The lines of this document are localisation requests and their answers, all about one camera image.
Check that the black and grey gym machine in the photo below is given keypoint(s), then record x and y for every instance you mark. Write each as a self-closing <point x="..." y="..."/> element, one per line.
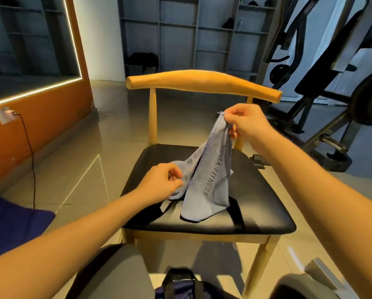
<point x="317" y="90"/>

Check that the wall mirror with light strip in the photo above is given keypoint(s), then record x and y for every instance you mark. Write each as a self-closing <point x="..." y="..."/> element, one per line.
<point x="24" y="40"/>

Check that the dark blue mat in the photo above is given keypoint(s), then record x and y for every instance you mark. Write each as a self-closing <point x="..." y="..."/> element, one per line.
<point x="11" y="224"/>

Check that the grey shelf unit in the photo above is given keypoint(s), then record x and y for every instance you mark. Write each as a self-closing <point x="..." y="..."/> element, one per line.
<point x="179" y="28"/>

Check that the person's left hand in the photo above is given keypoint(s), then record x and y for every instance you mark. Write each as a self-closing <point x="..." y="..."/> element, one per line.
<point x="159" y="183"/>

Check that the single blue-grey towel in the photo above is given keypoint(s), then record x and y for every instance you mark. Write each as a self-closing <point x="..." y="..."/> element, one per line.
<point x="211" y="183"/>

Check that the mounted black weight plate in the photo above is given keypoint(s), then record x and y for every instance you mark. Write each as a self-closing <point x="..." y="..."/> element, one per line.
<point x="370" y="96"/>

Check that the person's right hand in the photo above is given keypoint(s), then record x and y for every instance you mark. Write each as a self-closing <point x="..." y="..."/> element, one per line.
<point x="247" y="121"/>

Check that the white wall socket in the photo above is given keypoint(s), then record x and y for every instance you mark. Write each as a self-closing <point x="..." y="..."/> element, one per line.
<point x="5" y="115"/>

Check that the person's left forearm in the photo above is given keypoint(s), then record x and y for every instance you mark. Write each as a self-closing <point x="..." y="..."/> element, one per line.
<point x="61" y="252"/>

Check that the person's left leg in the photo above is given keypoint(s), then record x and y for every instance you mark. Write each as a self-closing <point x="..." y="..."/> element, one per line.
<point x="111" y="274"/>

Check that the wooden chair with black seat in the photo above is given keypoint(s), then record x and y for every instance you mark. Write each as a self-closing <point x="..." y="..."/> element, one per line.
<point x="260" y="208"/>

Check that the navy blue bag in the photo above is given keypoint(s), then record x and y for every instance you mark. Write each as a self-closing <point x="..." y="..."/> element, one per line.
<point x="192" y="286"/>

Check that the person's right forearm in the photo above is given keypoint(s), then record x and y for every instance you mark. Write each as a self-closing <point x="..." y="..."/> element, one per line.
<point x="329" y="208"/>

